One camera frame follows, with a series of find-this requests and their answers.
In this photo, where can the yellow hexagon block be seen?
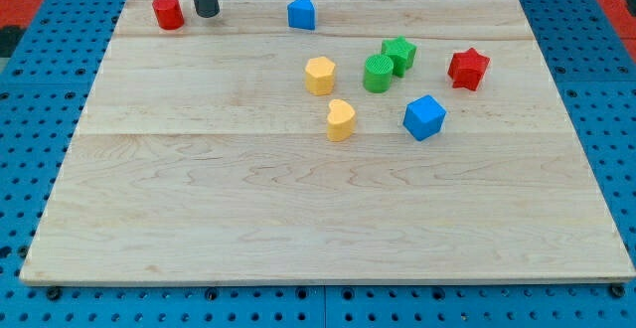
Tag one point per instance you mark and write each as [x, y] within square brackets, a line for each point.
[320, 76]

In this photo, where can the blue triangle block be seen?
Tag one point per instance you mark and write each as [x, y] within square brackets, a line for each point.
[301, 15]

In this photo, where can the yellow heart block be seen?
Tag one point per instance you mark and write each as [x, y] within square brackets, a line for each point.
[341, 120]

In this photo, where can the green cylinder block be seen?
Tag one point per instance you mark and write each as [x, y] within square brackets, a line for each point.
[378, 71]

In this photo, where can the light wooden board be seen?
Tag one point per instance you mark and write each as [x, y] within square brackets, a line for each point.
[200, 158]

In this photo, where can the blue cube block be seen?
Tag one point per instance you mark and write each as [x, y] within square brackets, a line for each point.
[423, 117]

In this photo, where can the green star block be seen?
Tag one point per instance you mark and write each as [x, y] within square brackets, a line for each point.
[401, 51]

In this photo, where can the red star block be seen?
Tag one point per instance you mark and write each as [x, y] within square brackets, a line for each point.
[467, 69]

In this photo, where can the red cylinder block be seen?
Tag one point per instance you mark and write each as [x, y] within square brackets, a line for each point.
[168, 14]

